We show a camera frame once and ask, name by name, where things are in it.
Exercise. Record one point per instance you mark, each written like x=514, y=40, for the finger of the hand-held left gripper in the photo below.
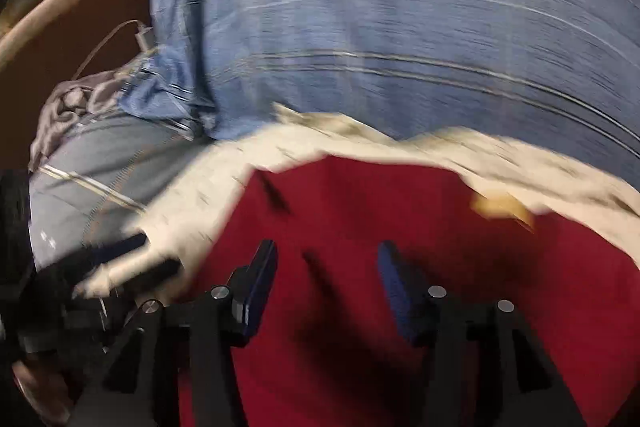
x=117, y=248
x=150, y=271

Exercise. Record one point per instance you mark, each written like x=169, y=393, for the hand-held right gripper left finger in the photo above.
x=261, y=277

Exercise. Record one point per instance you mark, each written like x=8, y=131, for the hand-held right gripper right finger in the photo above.
x=395, y=287

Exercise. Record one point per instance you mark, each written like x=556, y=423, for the red knit garment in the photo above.
x=350, y=207

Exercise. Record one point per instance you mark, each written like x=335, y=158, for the white leaf-print bedsheet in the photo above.
x=225, y=172

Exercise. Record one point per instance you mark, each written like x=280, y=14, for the grey patterned cloth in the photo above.
x=70, y=107

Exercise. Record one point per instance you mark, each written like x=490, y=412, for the brown wooden headboard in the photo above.
x=50, y=57

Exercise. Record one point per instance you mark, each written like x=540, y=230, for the blue striped quilt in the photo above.
x=380, y=32

